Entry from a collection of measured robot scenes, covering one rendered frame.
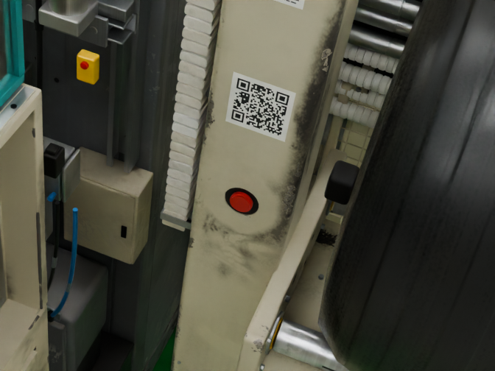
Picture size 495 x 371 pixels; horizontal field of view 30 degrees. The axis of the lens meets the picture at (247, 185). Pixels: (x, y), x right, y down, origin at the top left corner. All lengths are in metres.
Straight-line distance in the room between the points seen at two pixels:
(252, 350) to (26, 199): 0.34
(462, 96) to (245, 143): 0.34
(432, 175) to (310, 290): 0.61
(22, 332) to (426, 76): 0.63
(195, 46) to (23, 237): 0.31
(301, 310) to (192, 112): 0.41
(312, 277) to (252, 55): 0.52
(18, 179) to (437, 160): 0.48
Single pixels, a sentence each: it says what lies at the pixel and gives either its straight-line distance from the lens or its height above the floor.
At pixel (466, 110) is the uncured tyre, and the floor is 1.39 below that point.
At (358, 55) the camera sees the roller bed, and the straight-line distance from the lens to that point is 1.49.
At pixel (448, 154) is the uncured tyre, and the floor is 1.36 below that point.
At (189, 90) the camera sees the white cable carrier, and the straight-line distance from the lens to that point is 1.10.
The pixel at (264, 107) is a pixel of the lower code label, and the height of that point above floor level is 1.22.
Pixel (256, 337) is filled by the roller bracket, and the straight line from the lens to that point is 1.18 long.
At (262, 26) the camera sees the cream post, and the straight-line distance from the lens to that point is 1.00.
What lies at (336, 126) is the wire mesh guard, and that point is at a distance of 1.58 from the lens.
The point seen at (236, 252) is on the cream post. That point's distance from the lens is 1.24.
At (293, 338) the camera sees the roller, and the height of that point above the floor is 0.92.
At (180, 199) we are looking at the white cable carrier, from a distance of 1.23.
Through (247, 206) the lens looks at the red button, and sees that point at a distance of 1.17.
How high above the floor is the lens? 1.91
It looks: 45 degrees down
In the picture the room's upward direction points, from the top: 11 degrees clockwise
